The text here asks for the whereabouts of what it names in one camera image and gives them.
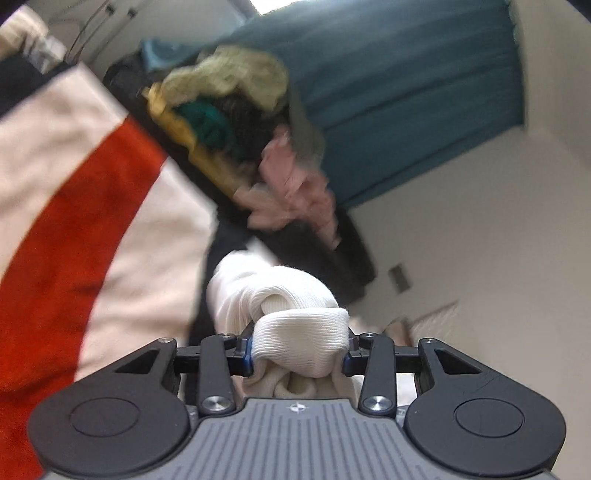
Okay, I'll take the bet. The white zip hoodie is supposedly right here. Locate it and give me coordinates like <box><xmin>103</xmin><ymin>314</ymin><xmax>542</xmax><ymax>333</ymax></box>
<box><xmin>206</xmin><ymin>250</ymin><xmax>361</xmax><ymax>404</ymax></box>

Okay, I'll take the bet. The dark clothes pile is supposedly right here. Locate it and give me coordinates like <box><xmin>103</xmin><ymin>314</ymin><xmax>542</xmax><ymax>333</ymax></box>
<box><xmin>104</xmin><ymin>55</ymin><xmax>324</xmax><ymax>198</ymax></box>

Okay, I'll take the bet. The black headboard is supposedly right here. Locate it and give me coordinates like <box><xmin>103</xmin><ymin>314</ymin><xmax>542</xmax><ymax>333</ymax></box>
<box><xmin>217</xmin><ymin>206</ymin><xmax>377</xmax><ymax>305</ymax></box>

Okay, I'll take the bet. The striped bed blanket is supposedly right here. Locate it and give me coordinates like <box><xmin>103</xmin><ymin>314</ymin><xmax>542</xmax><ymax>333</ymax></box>
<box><xmin>0</xmin><ymin>4</ymin><xmax>223</xmax><ymax>480</ymax></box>

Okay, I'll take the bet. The pink garment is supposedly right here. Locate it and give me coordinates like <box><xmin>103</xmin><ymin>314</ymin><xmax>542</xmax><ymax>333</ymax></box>
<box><xmin>232</xmin><ymin>125</ymin><xmax>341</xmax><ymax>249</ymax></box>

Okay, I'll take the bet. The blue curtain right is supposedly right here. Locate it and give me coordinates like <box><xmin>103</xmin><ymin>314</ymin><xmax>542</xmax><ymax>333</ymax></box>
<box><xmin>228</xmin><ymin>1</ymin><xmax>524</xmax><ymax>207</ymax></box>

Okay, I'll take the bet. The yellow-green knit cloth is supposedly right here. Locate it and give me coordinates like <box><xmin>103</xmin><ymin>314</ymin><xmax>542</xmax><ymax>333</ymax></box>
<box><xmin>160</xmin><ymin>45</ymin><xmax>290</xmax><ymax>112</ymax></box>

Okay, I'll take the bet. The garment steamer stand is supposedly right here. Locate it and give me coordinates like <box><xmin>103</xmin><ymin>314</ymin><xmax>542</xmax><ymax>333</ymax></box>
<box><xmin>65</xmin><ymin>1</ymin><xmax>141</xmax><ymax>64</ymax></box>

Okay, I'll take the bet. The wall switch plate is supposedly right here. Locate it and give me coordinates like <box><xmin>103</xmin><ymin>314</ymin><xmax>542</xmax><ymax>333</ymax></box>
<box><xmin>389</xmin><ymin>263</ymin><xmax>412</xmax><ymax>294</ymax></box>

